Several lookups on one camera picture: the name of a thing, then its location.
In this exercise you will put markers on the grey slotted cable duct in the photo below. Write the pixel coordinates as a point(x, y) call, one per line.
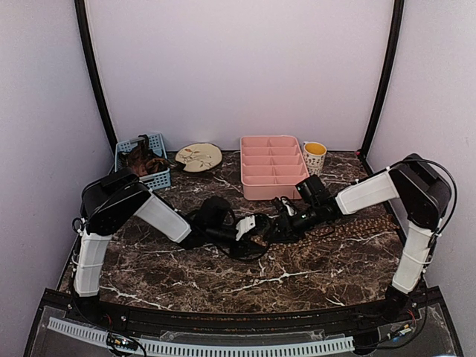
point(194, 344)

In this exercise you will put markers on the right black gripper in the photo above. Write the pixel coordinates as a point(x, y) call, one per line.
point(286, 227)

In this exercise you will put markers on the left black frame post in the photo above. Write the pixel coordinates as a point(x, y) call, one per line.
point(94, 76)

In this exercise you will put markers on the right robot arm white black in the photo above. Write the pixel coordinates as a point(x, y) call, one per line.
point(422, 194)

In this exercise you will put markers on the brown floral tie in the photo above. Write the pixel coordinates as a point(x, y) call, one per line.
point(357, 228)

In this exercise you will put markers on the black frame post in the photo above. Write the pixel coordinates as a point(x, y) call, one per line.
point(94, 76)
point(384, 81)

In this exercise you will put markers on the right black frame post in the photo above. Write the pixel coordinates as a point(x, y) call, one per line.
point(384, 81)

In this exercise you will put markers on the white mug yellow inside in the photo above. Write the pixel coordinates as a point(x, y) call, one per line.
point(314, 155)

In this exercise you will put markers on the blue perforated plastic basket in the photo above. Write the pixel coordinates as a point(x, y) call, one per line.
point(154, 181)

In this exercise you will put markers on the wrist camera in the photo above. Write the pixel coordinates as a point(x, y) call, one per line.
point(216, 212)
point(285, 207)

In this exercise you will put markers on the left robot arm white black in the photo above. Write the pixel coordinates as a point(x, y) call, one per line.
point(109, 202)

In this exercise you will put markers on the round floral plate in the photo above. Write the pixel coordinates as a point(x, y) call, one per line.
point(199, 157)

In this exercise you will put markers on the dark brown ties in basket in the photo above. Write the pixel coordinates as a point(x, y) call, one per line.
point(143, 161)

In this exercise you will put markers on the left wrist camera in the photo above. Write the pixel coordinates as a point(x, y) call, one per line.
point(216, 212)

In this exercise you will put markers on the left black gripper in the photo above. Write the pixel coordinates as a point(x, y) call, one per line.
point(245, 245)

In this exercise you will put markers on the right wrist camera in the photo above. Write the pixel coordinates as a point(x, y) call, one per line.
point(285, 207)

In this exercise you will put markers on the small green circuit board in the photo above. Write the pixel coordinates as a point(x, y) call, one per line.
point(121, 342)

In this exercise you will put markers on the black front rail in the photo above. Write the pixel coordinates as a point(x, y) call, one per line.
point(124, 318)

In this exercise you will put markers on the pink divided organizer tray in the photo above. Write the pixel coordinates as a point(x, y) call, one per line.
point(271, 166)

